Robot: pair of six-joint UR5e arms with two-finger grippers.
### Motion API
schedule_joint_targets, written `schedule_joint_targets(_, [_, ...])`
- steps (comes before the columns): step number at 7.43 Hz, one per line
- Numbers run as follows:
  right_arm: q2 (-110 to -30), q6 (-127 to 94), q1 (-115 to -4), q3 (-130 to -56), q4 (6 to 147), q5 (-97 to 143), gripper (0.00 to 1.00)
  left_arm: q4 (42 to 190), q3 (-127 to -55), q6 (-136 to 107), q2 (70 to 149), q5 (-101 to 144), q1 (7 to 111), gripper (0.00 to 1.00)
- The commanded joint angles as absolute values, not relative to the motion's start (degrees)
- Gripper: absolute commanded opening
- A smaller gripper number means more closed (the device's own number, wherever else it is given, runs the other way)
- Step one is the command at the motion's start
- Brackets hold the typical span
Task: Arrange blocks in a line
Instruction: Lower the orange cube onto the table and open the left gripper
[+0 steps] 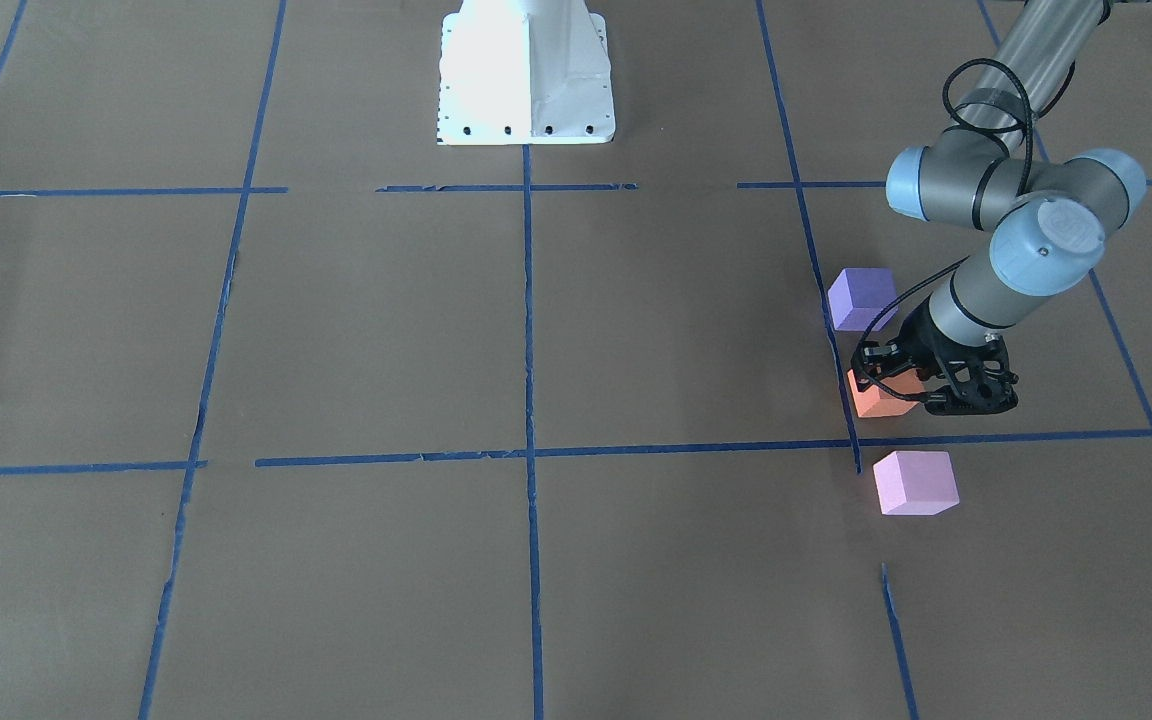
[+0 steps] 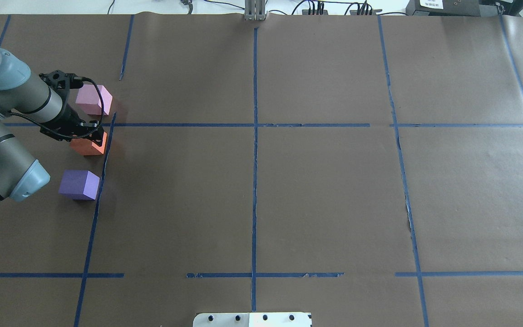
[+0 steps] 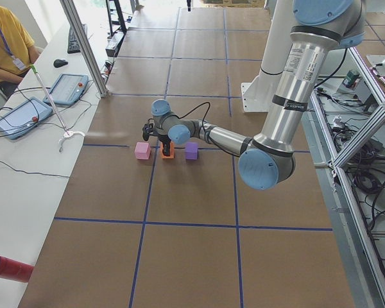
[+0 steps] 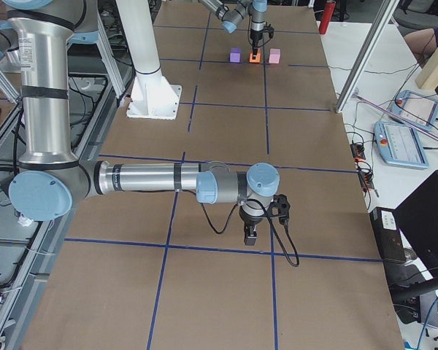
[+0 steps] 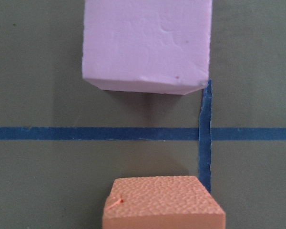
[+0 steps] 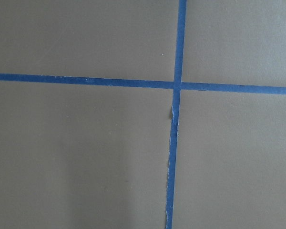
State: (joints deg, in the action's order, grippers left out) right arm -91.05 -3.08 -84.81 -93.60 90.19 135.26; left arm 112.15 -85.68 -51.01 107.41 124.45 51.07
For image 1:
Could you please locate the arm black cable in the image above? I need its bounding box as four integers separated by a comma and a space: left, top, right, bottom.
858, 58, 1079, 401

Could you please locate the white pedestal column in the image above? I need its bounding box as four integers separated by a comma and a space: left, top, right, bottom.
435, 1, 617, 146

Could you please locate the purple foam block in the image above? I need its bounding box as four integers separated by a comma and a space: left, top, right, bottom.
826, 266, 899, 332

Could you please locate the pink foam block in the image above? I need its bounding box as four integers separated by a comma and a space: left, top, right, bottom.
872, 450, 960, 516

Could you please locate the orange foam block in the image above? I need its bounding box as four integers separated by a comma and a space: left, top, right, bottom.
847, 370, 925, 418

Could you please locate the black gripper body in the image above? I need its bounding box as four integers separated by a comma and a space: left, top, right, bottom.
876, 300, 1005, 379

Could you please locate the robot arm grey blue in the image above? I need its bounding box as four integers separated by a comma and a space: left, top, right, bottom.
850, 1, 1147, 416

